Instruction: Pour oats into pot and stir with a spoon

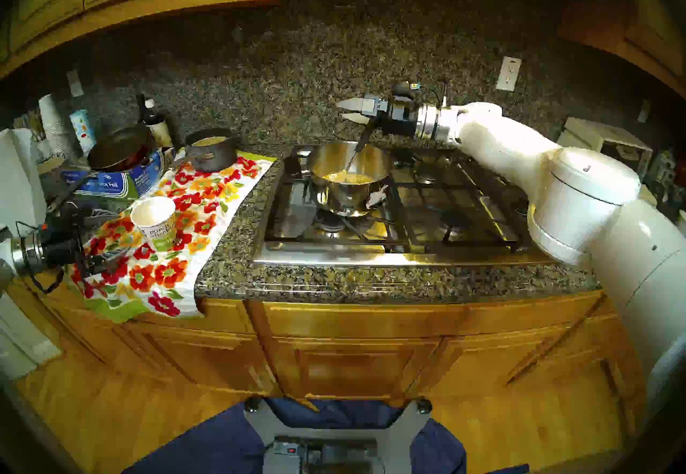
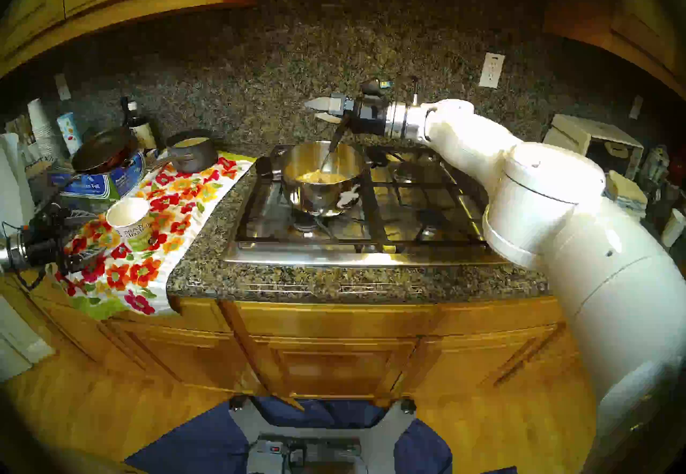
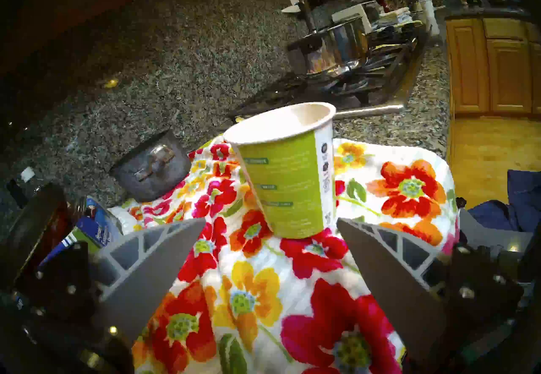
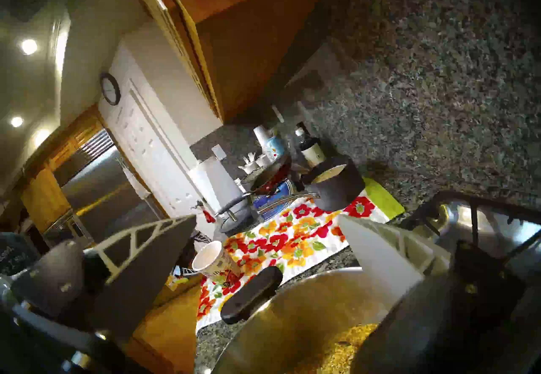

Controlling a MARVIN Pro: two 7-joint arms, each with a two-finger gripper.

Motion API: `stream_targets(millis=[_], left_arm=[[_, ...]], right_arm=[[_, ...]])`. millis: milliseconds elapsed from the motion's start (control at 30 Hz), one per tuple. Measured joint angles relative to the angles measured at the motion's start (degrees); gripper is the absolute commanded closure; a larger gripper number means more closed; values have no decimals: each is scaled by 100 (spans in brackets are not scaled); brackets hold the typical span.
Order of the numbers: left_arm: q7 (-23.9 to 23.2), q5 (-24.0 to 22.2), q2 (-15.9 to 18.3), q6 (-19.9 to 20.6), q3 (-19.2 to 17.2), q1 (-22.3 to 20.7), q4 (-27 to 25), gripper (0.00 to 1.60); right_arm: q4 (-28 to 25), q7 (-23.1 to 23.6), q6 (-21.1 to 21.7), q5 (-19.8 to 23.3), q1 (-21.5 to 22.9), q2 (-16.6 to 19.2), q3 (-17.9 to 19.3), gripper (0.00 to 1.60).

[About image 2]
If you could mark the patterned paper cup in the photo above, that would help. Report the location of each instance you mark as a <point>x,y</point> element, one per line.
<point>69,130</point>

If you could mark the dark frying pan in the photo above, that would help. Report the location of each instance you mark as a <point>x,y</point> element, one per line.
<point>102,151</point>

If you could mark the wooden lower cabinets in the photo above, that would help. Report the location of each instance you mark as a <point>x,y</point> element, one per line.
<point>332,360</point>

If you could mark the green white paper oats cup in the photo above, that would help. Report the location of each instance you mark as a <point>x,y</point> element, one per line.
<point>128,221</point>

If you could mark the blue foil box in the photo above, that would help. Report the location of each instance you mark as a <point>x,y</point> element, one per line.
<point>102,186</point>

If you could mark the stack of white cups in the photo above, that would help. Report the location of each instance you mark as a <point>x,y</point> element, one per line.
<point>40,122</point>

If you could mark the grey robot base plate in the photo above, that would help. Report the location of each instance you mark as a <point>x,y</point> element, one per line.
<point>380,435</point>

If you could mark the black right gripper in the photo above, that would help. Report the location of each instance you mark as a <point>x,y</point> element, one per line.
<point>367,117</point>

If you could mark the tall white cup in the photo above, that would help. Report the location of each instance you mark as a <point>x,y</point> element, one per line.
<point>672,226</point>

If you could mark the stainless steel pot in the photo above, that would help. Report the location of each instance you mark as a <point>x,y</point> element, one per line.
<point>316,194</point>

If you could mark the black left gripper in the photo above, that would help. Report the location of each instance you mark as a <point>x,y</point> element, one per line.
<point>43,252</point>

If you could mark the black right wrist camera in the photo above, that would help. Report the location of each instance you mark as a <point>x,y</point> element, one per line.
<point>371,88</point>

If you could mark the white wall outlet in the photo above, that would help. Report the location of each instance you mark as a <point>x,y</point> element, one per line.
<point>491,70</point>

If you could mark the small dark saucepan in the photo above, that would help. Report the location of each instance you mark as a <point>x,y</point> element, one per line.
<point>195,154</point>

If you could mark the blue cloth cover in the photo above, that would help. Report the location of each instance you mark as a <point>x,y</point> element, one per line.
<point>187,446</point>

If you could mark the grey power strip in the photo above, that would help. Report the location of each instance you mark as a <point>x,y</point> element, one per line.
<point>316,447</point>

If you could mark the folded dish towels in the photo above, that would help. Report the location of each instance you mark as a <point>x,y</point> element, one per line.
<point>624,192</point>

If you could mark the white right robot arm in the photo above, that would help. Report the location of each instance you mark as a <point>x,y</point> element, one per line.
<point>546,194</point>

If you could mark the floral kitchen towel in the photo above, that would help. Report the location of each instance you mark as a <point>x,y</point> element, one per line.
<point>177,200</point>

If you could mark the steel gas cooktop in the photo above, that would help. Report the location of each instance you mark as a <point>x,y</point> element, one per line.
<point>407,221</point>

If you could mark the white capped dark bottle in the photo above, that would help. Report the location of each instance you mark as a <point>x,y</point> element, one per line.
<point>142,130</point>

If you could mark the white paper towel roll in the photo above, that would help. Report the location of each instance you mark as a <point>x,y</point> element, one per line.
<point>10,183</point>

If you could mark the white wall switch plate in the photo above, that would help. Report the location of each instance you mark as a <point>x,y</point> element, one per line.
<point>62,86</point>
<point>636,107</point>

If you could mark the white toaster oven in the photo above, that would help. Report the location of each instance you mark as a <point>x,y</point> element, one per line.
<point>589,138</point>

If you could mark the black capped dark bottle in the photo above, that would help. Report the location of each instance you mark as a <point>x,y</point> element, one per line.
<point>125,108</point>

